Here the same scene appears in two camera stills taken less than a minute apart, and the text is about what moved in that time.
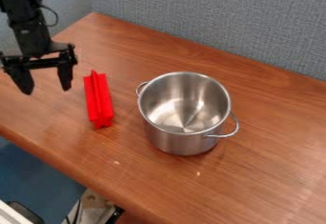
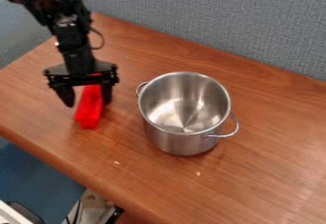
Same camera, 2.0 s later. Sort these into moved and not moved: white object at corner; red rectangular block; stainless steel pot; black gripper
Moved: black gripper; red rectangular block
Not moved: white object at corner; stainless steel pot
